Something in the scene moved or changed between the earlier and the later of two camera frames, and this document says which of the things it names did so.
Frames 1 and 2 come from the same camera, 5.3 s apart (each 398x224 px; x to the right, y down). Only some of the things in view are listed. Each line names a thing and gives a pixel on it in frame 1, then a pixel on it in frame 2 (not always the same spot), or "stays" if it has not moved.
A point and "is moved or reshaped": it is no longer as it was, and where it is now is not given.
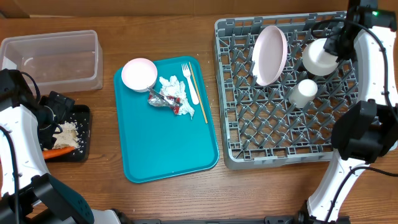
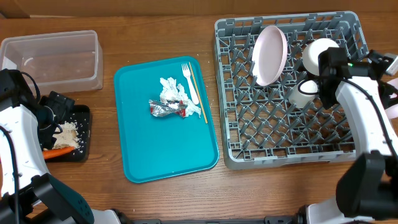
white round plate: [269, 55] stays
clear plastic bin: [58, 63] stays
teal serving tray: [157, 143] stays
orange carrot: [56, 152] stays
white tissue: [173, 88] is moved or reshaped
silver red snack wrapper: [157, 98] -> [161, 109]
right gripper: [333, 45] -> [385, 91]
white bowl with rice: [317, 60] stays
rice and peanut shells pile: [68, 137] stays
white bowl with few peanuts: [138, 74] is moved or reshaped
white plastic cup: [303, 93] stays
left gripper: [61, 104] stays
